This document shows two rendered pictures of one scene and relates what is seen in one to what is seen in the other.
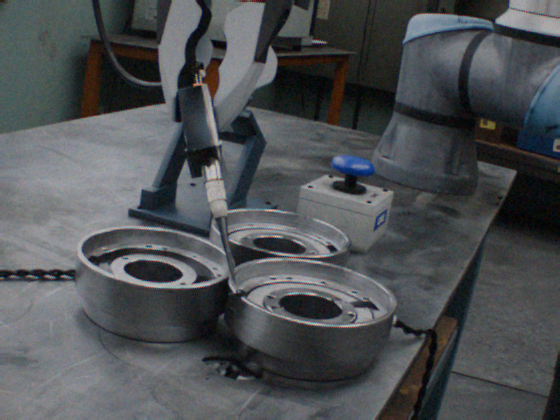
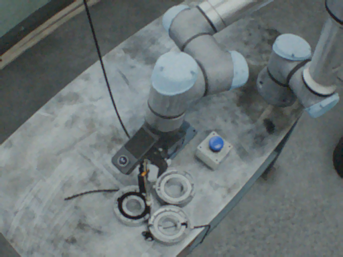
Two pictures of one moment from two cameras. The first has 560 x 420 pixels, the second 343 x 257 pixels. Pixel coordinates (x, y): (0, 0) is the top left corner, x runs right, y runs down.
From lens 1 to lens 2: 85 cm
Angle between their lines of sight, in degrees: 44
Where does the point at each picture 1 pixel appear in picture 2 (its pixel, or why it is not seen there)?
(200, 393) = (136, 245)
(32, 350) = (102, 227)
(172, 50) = not seen: hidden behind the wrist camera
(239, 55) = (153, 175)
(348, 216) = (210, 161)
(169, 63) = not seen: hidden behind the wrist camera
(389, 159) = (260, 86)
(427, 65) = (277, 65)
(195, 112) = (141, 183)
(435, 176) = (275, 101)
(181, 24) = not seen: hidden behind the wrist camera
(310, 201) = (199, 152)
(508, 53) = (302, 87)
